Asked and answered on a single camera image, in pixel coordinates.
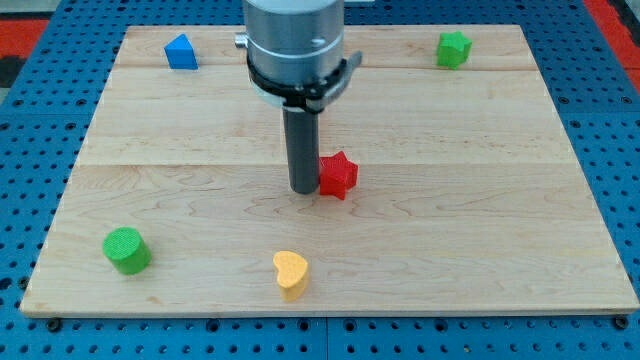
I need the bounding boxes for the red star block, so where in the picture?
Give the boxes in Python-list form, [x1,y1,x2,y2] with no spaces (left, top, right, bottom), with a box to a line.
[319,151,359,200]

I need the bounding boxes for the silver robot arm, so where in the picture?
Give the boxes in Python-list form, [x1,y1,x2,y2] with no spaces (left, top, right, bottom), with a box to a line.
[235,0,363,114]

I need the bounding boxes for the green star block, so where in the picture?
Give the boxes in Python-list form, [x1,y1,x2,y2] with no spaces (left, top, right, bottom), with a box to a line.
[436,31,473,70]

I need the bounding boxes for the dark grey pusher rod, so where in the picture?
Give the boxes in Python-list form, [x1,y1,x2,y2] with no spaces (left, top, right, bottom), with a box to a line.
[283,110,320,194]

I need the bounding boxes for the yellow heart block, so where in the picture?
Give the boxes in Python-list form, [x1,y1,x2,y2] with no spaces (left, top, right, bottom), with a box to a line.
[273,250,310,302]

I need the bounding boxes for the wooden board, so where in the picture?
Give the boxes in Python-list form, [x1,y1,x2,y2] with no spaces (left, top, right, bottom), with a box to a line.
[21,25,639,318]

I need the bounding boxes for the blue triangle block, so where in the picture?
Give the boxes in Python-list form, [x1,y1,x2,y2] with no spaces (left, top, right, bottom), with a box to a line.
[164,34,199,70]

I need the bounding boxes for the green cylinder block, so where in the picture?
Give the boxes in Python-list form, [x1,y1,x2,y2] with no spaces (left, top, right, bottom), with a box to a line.
[102,227,152,275]

